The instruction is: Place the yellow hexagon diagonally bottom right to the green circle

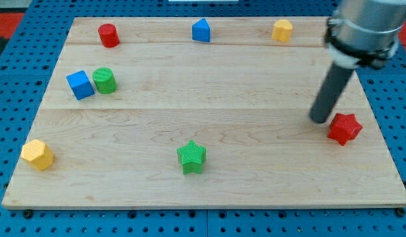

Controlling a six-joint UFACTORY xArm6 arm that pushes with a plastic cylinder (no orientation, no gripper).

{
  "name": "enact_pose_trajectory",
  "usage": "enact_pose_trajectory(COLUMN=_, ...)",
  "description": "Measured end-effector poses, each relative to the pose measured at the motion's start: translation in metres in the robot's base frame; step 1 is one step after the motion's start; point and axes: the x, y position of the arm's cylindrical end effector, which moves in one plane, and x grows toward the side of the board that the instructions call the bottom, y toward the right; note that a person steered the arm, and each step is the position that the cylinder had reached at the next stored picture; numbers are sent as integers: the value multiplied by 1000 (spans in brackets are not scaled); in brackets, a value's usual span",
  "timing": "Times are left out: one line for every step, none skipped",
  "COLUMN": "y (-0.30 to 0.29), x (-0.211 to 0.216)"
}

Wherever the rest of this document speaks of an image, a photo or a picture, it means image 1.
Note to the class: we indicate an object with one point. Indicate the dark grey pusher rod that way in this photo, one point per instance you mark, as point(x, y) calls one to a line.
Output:
point(334, 84)

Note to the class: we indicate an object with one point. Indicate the blue cube block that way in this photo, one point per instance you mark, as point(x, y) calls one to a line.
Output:
point(80, 85)

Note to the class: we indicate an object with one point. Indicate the blue triangle block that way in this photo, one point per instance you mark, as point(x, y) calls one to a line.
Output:
point(201, 31)

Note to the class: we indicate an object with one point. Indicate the yellow hexagon block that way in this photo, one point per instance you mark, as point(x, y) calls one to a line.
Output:
point(37, 154)

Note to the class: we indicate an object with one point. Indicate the wooden board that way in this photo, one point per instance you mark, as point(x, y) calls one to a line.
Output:
point(243, 96)

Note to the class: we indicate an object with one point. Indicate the green cylinder block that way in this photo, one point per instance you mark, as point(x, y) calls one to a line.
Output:
point(104, 80)

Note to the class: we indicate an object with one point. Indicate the yellow heart block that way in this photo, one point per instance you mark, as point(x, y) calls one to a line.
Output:
point(282, 30)

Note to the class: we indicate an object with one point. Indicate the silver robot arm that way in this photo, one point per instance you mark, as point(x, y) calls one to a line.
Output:
point(365, 32)

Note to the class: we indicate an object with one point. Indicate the red cylinder block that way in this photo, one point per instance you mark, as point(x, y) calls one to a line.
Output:
point(108, 35)

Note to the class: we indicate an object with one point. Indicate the red star block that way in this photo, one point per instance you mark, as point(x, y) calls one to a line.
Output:
point(344, 128)

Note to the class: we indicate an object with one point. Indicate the green star block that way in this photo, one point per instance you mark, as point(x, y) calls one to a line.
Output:
point(191, 157)

